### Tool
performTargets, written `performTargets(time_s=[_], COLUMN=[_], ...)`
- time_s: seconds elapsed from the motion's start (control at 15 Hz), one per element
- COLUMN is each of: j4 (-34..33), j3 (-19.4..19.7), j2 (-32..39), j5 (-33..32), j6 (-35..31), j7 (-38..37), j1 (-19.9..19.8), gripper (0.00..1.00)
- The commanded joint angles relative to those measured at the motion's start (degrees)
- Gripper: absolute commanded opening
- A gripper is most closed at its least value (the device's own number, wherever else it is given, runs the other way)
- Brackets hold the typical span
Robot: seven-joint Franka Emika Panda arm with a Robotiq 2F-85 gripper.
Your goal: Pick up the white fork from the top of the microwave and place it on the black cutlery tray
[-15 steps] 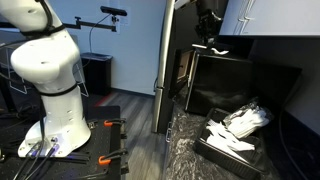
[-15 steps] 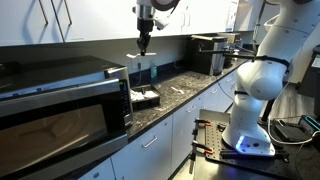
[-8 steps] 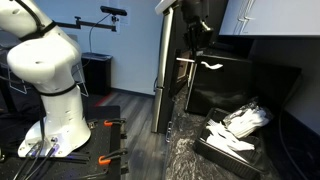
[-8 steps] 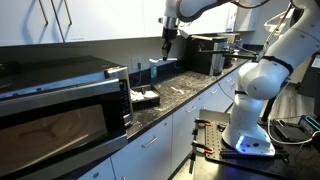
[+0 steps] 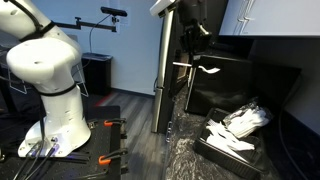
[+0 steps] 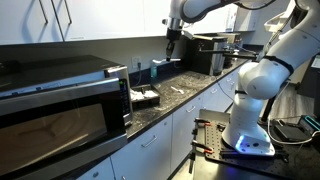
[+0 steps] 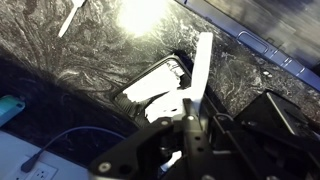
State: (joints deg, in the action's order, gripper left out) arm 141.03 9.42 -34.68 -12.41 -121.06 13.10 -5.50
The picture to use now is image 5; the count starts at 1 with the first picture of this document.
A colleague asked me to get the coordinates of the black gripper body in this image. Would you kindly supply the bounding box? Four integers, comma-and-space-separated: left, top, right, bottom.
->
179, 22, 213, 56

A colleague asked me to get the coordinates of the white plastic fork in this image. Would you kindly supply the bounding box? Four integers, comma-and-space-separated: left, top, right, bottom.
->
172, 61, 221, 75
205, 119, 235, 143

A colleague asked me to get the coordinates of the black microwave box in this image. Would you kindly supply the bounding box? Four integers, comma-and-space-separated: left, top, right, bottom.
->
184, 53, 256, 118

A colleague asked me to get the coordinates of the clear bag of plastic cutlery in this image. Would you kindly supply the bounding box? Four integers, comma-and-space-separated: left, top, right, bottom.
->
222, 96, 275, 139

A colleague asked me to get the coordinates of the black plastic cutlery tray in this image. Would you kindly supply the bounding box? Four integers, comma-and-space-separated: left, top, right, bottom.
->
193, 106, 268, 180

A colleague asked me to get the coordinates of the brown framed board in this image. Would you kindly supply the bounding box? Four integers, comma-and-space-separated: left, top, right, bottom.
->
174, 49, 194, 86

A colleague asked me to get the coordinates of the black and steel refrigerator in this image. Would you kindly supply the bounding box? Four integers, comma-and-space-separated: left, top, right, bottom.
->
151, 0, 229, 134

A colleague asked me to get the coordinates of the black flat panel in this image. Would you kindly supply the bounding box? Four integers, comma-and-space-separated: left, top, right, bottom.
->
249, 61, 304, 113

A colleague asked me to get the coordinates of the white plastic knife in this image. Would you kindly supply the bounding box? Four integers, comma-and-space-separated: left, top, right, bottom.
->
229, 139, 256, 152
206, 133, 250, 164

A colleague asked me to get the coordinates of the black trash bin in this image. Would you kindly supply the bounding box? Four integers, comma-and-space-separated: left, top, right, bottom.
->
81, 52, 113, 96

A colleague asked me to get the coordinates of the orange and black clamp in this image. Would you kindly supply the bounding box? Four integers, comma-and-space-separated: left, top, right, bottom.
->
103, 117, 128, 128
98, 148, 129, 167

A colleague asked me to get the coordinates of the black perforated robot table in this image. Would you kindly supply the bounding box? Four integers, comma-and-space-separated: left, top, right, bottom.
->
0, 104, 130, 180

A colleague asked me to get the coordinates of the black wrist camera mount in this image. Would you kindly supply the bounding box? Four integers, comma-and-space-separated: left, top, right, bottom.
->
177, 0, 208, 25

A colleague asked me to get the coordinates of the silver cabinet handle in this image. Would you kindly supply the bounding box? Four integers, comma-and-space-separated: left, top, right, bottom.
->
165, 120, 173, 143

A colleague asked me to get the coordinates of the black camera on boom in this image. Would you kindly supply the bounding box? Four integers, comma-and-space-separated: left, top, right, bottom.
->
99, 5, 128, 18

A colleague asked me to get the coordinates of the white wall cabinet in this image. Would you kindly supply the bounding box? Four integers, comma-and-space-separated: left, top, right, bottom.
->
218, 0, 320, 37

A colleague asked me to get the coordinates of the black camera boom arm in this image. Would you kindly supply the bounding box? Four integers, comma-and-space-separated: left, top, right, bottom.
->
54, 15, 118, 33

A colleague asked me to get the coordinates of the black camera cable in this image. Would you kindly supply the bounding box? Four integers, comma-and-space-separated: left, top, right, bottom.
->
87, 14, 112, 55

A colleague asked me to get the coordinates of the white wire rack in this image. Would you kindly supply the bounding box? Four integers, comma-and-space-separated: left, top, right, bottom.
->
7, 61, 90, 98

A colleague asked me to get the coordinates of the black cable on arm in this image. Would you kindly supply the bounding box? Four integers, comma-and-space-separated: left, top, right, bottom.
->
4, 0, 57, 43

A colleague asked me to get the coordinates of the black base cable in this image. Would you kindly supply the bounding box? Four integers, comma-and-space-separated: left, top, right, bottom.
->
13, 141, 44, 180
24, 144, 60, 180

